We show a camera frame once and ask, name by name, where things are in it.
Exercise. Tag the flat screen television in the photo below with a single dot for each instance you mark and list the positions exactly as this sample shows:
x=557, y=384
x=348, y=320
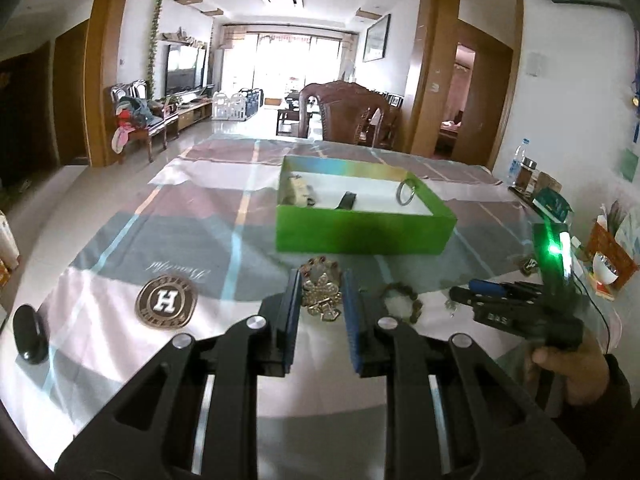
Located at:
x=185, y=67

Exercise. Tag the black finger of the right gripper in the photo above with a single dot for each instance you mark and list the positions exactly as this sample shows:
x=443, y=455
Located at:
x=463, y=295
x=518, y=288

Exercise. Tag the cream strap wristwatch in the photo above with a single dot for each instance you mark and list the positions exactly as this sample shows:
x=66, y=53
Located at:
x=297, y=192

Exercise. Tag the framed wall painting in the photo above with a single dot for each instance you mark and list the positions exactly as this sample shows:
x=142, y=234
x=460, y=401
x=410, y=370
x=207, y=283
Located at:
x=376, y=39

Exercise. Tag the green ivy garland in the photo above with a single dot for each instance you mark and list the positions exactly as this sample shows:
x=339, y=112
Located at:
x=152, y=49

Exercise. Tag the right hand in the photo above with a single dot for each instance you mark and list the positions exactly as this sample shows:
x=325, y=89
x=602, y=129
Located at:
x=585, y=370

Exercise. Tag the small clear crystal trinket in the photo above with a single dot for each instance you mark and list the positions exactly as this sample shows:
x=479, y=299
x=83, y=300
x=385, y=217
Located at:
x=450, y=303

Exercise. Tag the orange woven basket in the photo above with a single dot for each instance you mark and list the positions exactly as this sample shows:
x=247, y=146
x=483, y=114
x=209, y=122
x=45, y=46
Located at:
x=600, y=240

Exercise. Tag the clear plastic water bottle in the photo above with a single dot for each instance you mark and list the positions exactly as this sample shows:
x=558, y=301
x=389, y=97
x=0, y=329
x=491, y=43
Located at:
x=517, y=159

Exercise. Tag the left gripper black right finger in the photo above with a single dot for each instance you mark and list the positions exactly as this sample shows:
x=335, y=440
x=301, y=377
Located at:
x=451, y=411

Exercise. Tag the dark carved wooden chair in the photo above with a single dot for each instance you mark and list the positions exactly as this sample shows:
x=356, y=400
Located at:
x=346, y=109

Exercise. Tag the white baby fence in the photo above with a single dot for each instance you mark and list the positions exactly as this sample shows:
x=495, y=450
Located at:
x=229, y=108

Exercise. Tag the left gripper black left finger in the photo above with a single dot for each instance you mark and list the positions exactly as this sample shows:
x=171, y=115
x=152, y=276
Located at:
x=148, y=429

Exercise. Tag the black computer mouse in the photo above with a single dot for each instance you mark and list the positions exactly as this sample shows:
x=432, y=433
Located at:
x=29, y=335

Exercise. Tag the brown glass jar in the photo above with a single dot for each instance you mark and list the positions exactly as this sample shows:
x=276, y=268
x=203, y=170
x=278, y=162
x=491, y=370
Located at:
x=525, y=174

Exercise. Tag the green cardboard box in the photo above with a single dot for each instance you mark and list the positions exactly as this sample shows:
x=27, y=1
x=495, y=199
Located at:
x=361, y=208

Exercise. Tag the green book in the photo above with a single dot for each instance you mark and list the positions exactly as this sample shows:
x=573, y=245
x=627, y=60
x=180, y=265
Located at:
x=553, y=205

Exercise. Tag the wooden armchair with clothes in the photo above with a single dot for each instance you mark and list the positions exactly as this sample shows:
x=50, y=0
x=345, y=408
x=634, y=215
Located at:
x=139, y=120

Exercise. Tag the wooden tv cabinet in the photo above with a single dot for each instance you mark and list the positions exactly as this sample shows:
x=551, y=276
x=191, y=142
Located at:
x=185, y=115

